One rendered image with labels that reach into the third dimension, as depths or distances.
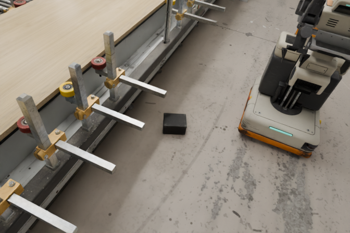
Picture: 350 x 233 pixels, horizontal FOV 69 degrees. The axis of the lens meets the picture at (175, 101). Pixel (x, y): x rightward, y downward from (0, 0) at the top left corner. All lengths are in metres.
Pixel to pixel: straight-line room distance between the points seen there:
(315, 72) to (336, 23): 0.35
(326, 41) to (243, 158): 1.09
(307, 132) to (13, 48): 2.13
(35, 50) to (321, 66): 1.77
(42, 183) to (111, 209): 0.75
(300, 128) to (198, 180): 0.94
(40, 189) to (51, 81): 0.51
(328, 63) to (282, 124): 0.62
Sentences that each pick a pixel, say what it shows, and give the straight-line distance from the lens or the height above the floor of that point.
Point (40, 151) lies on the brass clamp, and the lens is 1.17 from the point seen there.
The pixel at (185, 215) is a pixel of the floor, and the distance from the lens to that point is 1.91.
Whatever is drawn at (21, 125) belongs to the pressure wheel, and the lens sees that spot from 1.22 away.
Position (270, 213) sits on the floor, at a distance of 2.10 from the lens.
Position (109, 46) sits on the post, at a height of 1.07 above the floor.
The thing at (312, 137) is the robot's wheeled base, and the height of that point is 0.28.
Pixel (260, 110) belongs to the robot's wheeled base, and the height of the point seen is 0.28.
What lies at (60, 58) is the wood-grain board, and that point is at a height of 0.90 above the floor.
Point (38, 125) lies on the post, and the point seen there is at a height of 1.00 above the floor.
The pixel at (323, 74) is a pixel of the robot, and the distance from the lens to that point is 1.98.
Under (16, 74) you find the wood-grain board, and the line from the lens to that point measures 1.50.
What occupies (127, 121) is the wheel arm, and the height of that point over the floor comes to 0.85.
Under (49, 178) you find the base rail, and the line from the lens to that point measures 1.28.
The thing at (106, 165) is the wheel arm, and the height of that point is 0.85.
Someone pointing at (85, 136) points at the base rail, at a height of 0.70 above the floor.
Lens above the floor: 1.77
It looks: 44 degrees down
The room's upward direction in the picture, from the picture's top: 8 degrees clockwise
